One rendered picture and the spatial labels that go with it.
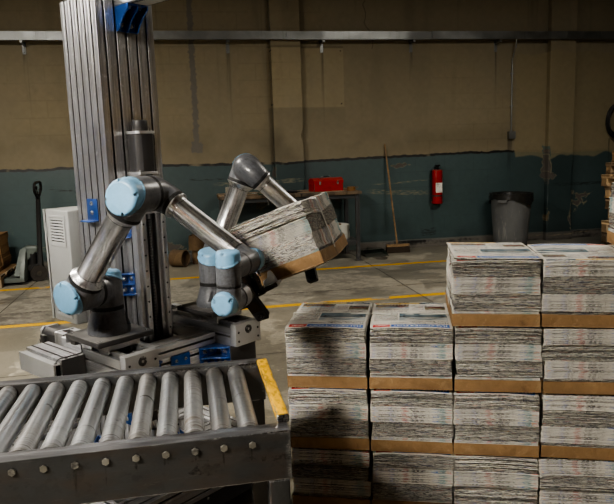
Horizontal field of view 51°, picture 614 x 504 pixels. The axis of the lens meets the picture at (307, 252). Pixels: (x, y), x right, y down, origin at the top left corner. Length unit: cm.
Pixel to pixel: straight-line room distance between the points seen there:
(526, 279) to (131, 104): 158
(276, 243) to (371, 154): 698
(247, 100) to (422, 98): 244
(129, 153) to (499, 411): 163
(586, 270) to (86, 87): 189
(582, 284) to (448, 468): 78
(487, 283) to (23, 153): 742
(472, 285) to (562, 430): 58
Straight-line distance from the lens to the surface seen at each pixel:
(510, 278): 223
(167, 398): 180
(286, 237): 218
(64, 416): 178
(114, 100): 258
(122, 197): 204
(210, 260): 263
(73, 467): 157
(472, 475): 245
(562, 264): 225
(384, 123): 918
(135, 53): 265
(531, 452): 243
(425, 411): 234
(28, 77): 899
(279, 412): 160
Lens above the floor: 144
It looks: 9 degrees down
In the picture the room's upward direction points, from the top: 2 degrees counter-clockwise
